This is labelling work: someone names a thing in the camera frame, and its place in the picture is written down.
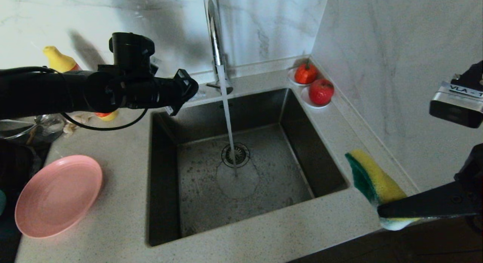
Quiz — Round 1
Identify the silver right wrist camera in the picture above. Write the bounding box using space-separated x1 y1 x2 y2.
429 81 483 129

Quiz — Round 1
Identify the running water stream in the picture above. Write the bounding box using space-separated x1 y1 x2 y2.
217 66 239 178

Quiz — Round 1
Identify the chrome faucet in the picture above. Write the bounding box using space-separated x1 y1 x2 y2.
203 0 234 95

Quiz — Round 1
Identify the garlic bulb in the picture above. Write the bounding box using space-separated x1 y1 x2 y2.
63 114 93 137

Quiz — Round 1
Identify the black cooktop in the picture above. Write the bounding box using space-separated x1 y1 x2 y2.
0 140 51 263

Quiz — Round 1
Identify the yellow orange white detergent bottle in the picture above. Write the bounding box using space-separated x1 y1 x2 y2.
42 46 119 122

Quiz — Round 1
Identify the pink plate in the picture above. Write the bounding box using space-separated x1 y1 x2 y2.
15 155 103 239

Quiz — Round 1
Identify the clear glass bowl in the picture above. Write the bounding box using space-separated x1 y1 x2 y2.
0 114 66 143

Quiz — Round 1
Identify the round metal drain strainer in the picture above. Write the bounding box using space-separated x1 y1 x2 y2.
221 143 250 169

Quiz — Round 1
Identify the stainless steel sink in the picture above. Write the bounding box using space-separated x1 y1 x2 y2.
147 88 349 247

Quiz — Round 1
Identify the yellow green sponge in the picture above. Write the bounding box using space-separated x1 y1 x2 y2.
345 149 421 231

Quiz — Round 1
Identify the red apple on dish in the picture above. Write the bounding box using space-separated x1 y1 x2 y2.
300 87 334 109

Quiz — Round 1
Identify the metal utensil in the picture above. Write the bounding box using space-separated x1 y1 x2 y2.
0 120 38 128

